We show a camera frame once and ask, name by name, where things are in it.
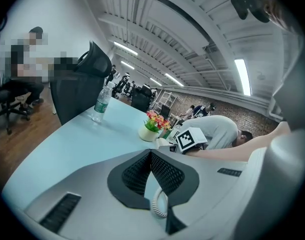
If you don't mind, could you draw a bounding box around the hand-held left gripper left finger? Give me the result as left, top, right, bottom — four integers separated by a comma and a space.
107, 150, 154, 211

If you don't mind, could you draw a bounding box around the long ceiling light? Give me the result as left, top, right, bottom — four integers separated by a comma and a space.
233, 58, 252, 97
113, 41, 139, 57
164, 72, 185, 87

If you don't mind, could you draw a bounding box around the white coiled telephone cord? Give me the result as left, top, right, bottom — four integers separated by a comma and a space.
151, 187, 169, 219

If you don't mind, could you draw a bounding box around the person's right forearm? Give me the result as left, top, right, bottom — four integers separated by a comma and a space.
186, 121, 292, 163

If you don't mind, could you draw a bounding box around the white telephone base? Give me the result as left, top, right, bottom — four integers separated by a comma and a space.
155, 137, 179, 153

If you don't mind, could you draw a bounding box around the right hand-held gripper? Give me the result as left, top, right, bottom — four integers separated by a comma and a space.
175, 126, 209, 155

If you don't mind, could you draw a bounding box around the black head-mounted camera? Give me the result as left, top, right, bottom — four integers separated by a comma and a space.
230, 0, 271, 24

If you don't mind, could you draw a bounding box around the black mesh office chair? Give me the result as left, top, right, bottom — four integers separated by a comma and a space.
49, 40, 114, 126

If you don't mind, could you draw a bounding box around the clear plastic water bottle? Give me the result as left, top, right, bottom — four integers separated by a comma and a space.
91, 81, 113, 124

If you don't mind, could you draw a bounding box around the white shelf rack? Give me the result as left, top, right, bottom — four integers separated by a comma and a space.
152, 89, 179, 113

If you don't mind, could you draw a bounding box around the white pot of colourful flowers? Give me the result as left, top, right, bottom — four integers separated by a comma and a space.
138, 110, 173, 143

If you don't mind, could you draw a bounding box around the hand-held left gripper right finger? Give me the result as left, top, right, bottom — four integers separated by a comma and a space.
150, 149, 201, 209

